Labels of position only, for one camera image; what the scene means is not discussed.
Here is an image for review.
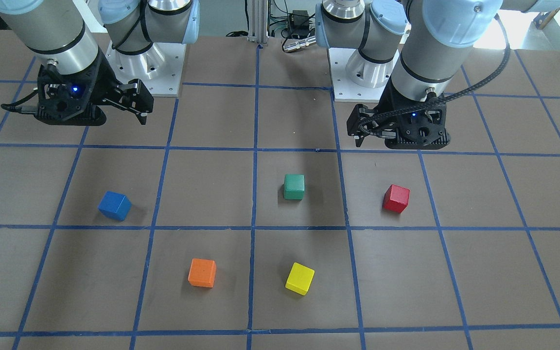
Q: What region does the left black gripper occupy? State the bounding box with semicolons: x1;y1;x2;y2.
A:
347;92;397;148

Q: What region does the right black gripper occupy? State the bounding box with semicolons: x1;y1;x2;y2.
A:
96;63;154;125

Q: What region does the red wooden block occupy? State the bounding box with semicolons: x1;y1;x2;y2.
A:
382;184;411;213

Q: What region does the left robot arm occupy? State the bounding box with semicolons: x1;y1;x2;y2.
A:
314;0;560;149

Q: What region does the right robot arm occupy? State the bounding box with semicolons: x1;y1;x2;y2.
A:
0;0;200;126

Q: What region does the green wooden block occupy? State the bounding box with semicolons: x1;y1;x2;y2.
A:
283;174;305;201

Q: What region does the blue wooden block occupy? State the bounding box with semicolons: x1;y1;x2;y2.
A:
97;191;133;221

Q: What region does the yellow wooden block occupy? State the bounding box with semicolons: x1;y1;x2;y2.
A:
285;262;315;296

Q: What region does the orange wooden block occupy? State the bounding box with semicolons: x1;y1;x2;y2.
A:
188;258;216;288

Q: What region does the black power adapter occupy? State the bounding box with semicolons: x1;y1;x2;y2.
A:
287;10;311;39

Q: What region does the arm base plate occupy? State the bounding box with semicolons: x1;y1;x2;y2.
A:
106;43;188;98
328;48;400;103

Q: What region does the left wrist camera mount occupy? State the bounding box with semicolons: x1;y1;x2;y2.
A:
385;104;451;150

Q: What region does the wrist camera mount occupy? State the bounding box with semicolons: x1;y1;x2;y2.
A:
385;104;451;150
1;62;108;127

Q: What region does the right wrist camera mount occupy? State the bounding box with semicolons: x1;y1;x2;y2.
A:
1;62;108;127

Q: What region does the aluminium frame post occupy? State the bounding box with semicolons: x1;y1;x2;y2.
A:
245;0;270;47

